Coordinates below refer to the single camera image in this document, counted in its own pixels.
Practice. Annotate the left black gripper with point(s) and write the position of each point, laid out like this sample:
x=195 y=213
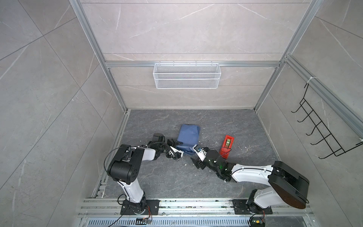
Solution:
x=174 y=143

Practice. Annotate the aluminium mounting rail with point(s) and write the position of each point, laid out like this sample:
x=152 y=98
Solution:
x=190 y=212

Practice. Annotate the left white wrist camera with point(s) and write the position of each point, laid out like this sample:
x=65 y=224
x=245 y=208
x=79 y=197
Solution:
x=175 y=155

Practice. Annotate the white wire mesh basket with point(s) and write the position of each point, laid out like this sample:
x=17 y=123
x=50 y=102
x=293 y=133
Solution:
x=186 y=75

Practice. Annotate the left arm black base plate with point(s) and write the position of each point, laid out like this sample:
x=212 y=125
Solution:
x=150 y=207

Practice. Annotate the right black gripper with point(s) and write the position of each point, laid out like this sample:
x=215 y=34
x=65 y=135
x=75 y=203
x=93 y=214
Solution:
x=196 y=163

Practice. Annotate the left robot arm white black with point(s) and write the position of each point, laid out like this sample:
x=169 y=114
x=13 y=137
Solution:
x=125 y=165

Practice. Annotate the red tape dispenser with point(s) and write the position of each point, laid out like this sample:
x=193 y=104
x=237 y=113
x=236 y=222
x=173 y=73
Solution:
x=226 y=147

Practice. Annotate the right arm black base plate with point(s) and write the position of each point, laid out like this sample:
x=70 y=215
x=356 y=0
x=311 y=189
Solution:
x=244 y=207

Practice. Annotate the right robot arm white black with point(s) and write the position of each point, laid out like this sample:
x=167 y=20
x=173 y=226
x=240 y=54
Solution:
x=284 y=185

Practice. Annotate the black wire hook rack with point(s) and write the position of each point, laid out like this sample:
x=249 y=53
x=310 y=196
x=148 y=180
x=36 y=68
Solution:
x=319 y=126

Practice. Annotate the light blue wrapping paper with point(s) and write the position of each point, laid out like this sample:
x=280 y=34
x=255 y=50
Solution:
x=188 y=138

